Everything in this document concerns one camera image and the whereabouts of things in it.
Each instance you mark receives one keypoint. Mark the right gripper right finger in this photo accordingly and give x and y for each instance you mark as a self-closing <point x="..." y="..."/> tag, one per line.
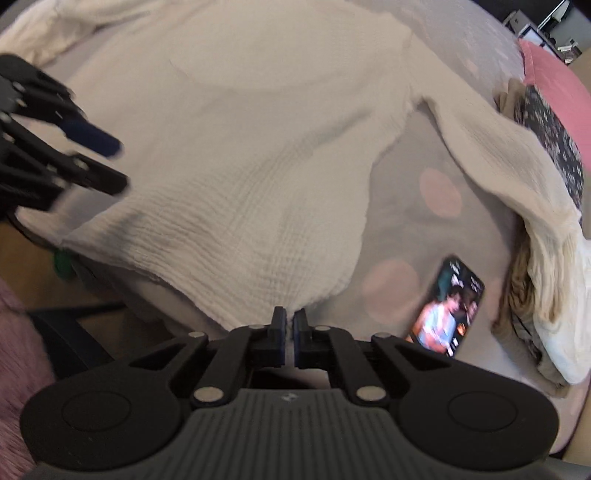
<point x="335" y="351"/>

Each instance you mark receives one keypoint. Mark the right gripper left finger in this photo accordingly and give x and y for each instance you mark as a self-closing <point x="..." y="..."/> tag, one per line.
<point x="238" y="355"/>

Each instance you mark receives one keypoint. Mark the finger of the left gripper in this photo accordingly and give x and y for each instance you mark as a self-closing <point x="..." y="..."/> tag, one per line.
<point x="34" y="175"/>
<point x="29" y="92"/>

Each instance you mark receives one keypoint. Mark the cream textured garment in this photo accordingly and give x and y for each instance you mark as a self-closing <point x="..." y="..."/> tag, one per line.
<point x="250" y="130"/>

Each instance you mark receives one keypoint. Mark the smartphone with lit screen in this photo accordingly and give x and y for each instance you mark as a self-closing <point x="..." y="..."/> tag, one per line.
<point x="443" y="322"/>

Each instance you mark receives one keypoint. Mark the grey pink-dotted bedspread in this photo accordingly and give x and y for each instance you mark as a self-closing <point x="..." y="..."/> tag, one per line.
<point x="422" y="208"/>

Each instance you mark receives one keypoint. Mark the tan folded garment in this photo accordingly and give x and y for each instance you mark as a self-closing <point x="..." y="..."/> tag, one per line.
<point x="514" y="328"/>

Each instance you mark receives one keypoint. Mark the dark floral folded garment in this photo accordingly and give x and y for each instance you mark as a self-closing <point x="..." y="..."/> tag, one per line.
<point x="538" y="116"/>

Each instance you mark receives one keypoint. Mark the pink pillow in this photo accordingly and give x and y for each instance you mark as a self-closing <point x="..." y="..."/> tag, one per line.
<point x="563" y="91"/>

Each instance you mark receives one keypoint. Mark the white device on shelf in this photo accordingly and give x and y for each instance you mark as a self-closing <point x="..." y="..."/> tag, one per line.
<point x="541" y="34"/>

